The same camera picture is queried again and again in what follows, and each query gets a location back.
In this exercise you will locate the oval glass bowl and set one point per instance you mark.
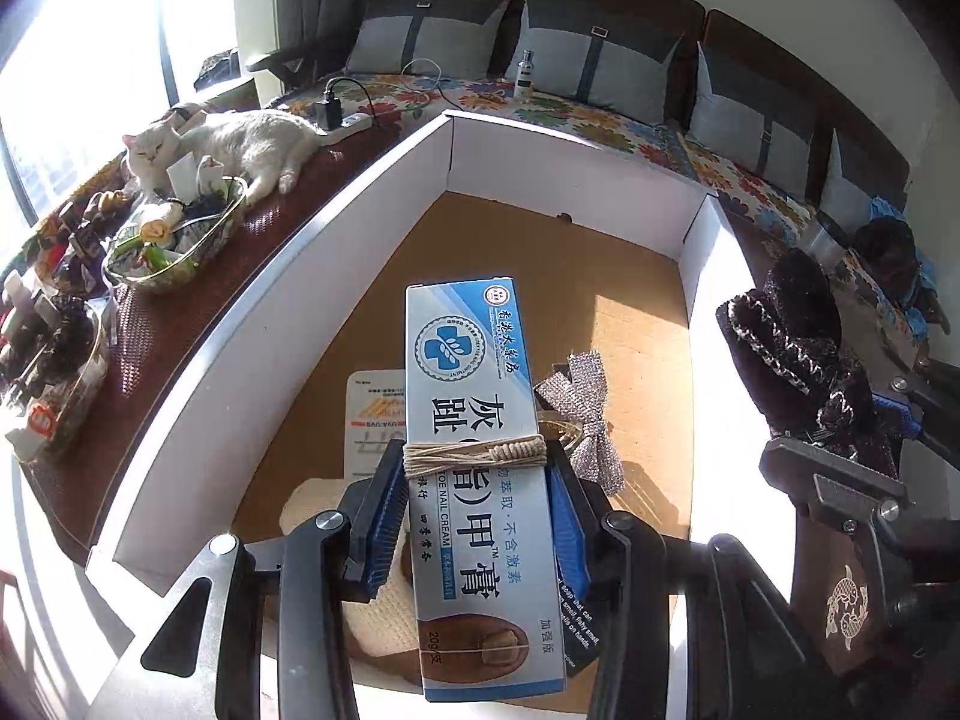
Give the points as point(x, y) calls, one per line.
point(187, 262)

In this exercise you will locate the black rectangular carton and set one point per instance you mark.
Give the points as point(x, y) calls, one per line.
point(577, 630)

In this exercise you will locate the rhinestone bow hair clip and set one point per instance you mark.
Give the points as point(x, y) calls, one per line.
point(589, 390)

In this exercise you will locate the white cat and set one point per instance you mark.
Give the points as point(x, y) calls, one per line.
point(247, 139)

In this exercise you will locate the brown glossy wooden desktop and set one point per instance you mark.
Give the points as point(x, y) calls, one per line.
point(814, 577)

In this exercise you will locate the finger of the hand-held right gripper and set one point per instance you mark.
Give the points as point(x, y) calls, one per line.
point(840, 476)
point(896, 411)

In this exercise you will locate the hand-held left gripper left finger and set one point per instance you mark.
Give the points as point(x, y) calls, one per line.
point(386, 525)

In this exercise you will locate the white red label bottle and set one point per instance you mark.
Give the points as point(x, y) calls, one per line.
point(34, 427)

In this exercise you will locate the beige knitted glove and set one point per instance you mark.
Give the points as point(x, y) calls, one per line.
point(315, 506)

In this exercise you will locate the floral sofa cover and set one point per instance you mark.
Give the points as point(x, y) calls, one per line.
point(600, 120)

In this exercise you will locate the beige twine band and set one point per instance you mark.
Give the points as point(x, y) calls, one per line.
point(465, 457)

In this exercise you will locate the window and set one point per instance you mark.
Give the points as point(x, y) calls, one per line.
point(90, 52)

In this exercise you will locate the round glass bowl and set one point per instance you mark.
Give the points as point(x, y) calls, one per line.
point(75, 390)

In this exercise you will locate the blue white cream carton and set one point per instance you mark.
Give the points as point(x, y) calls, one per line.
point(472, 360)

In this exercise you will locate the small silver cap bottle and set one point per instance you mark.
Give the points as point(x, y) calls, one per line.
point(526, 75)

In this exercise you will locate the dark patterned cushion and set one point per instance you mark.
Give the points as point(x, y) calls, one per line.
point(217, 67)

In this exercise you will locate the black charger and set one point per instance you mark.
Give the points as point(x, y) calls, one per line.
point(328, 109)

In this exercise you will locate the black fuzzy glove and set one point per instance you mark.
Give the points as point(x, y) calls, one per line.
point(787, 330)

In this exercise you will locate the white cardboard box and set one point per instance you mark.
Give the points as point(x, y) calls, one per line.
point(262, 330)

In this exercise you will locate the grey sofa pillow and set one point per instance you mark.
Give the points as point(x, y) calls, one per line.
point(862, 180)
point(600, 60)
point(427, 37)
point(757, 112)

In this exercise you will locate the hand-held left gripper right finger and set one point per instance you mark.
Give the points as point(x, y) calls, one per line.
point(570, 532)

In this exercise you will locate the white power strip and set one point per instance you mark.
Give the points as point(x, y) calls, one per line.
point(352, 126)

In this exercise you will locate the white sunscreen bottle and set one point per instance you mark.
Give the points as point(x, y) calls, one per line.
point(375, 405)

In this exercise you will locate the blue cloth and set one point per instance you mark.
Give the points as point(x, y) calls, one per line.
point(919, 322)

